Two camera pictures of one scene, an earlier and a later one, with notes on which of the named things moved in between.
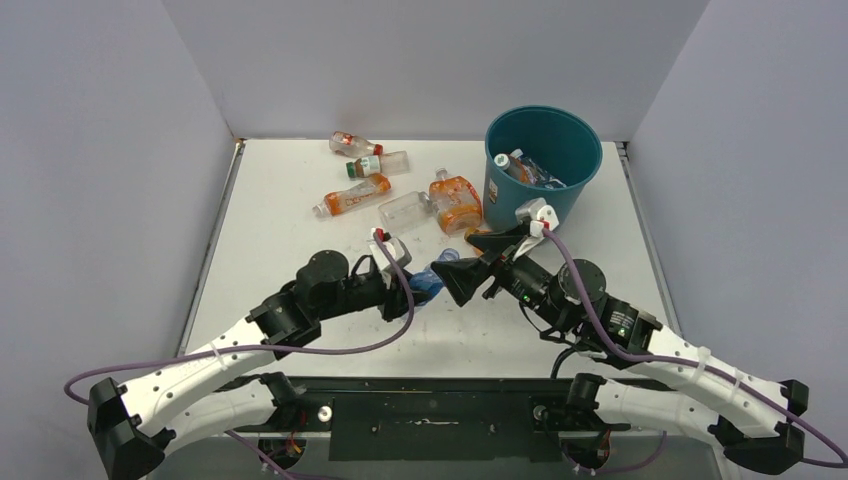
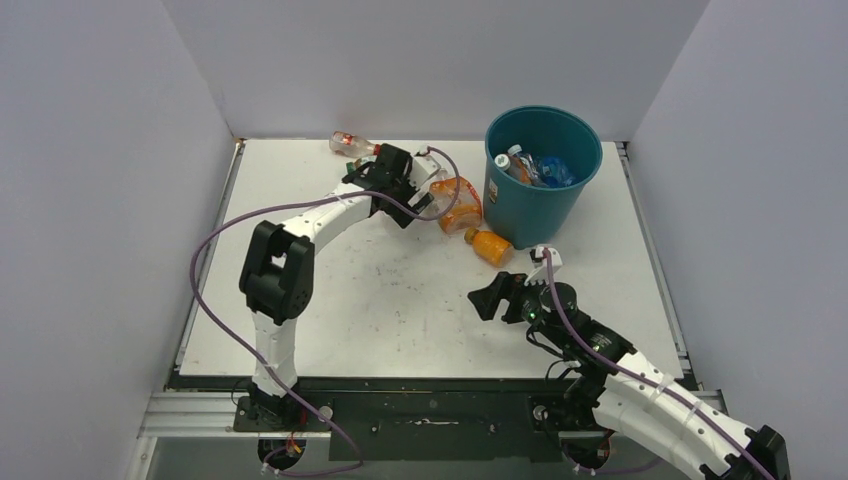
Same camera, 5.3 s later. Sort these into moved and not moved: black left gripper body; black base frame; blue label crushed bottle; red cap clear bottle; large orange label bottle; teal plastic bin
Moved: blue label crushed bottle; black left gripper body
Not moved: large orange label bottle; black base frame; red cap clear bottle; teal plastic bin
